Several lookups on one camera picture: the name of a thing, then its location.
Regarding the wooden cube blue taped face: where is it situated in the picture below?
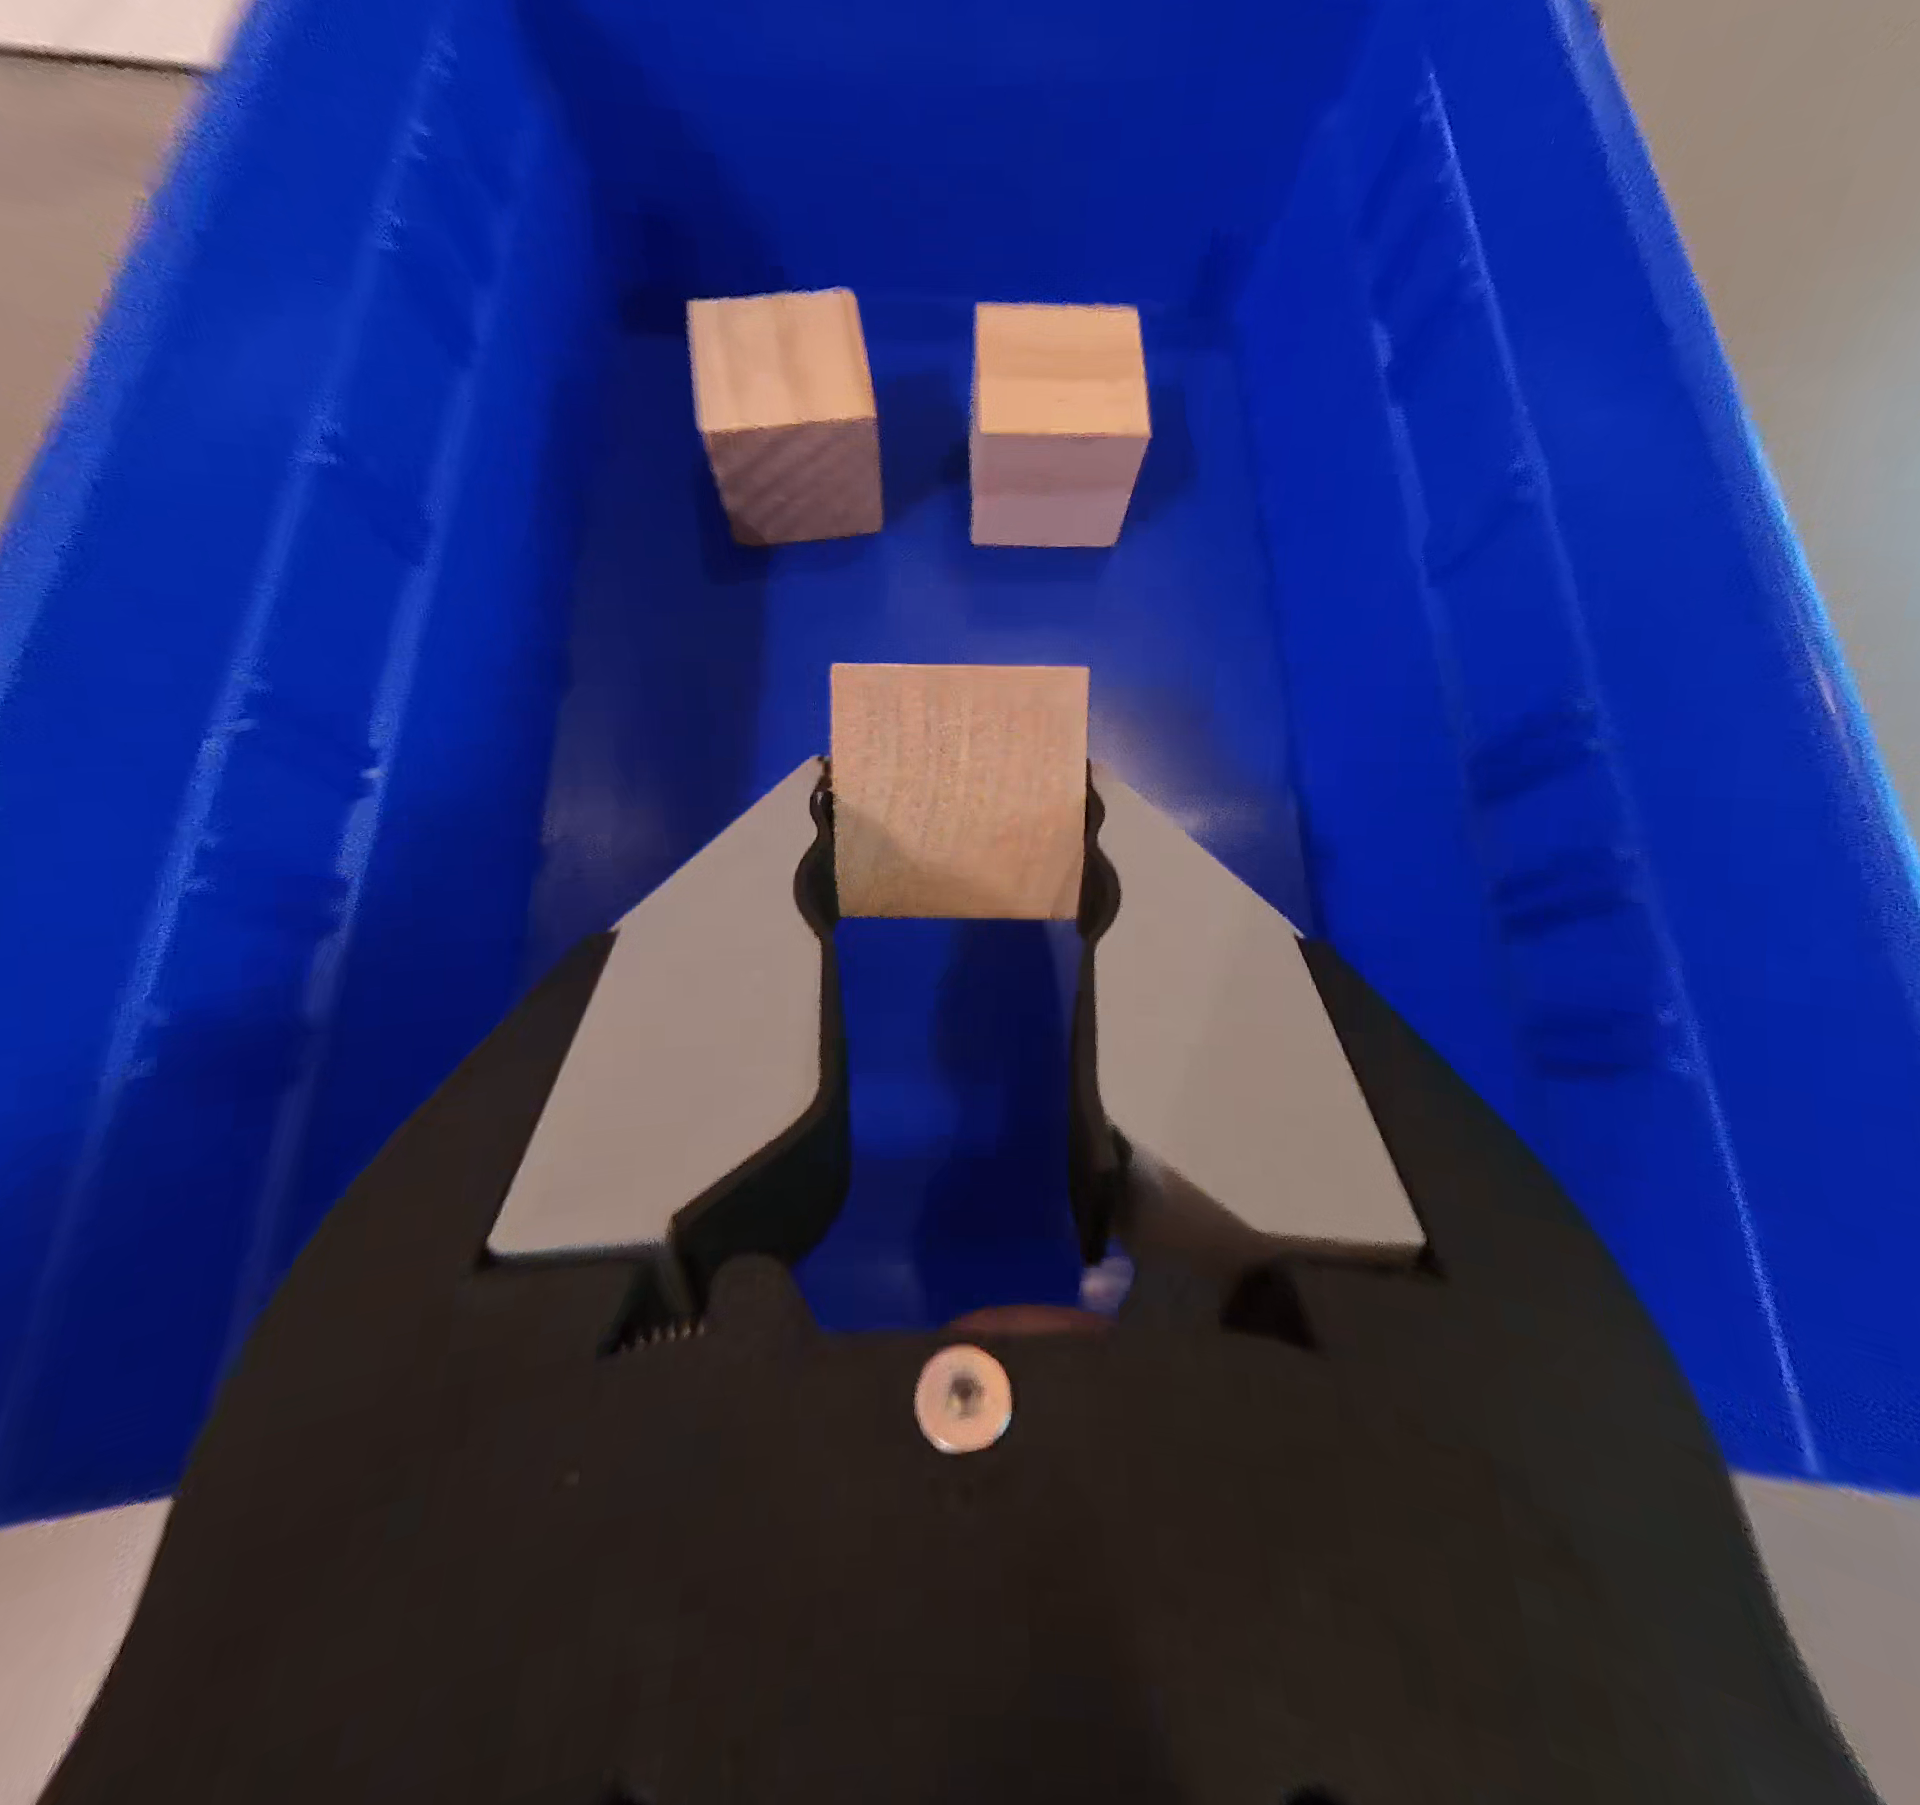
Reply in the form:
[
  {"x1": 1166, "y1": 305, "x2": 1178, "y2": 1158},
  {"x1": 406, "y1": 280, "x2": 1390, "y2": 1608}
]
[
  {"x1": 683, "y1": 285, "x2": 884, "y2": 546},
  {"x1": 969, "y1": 300, "x2": 1151, "y2": 549},
  {"x1": 830, "y1": 662, "x2": 1092, "y2": 925}
]

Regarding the blue plastic bin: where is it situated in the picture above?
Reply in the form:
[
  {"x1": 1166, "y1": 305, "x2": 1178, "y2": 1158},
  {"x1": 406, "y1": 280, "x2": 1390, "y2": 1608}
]
[{"x1": 0, "y1": 0, "x2": 1920, "y2": 1528}]

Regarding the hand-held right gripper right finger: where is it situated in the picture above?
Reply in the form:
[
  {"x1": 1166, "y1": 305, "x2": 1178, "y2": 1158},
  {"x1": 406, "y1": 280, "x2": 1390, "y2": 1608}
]
[{"x1": 1067, "y1": 765, "x2": 1429, "y2": 1275}]

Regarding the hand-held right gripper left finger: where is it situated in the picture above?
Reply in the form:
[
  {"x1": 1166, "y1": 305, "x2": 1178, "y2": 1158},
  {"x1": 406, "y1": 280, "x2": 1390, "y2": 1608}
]
[{"x1": 480, "y1": 759, "x2": 855, "y2": 1275}]

